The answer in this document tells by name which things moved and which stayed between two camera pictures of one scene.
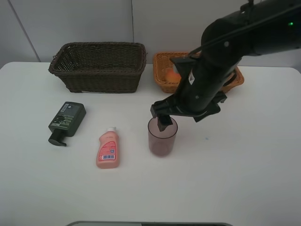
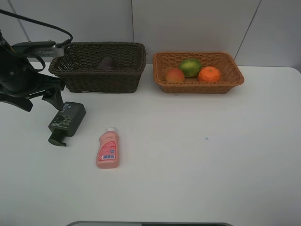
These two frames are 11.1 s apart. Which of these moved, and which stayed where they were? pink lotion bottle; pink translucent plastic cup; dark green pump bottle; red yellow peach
Moved: pink translucent plastic cup
Stayed: dark green pump bottle; pink lotion bottle; red yellow peach
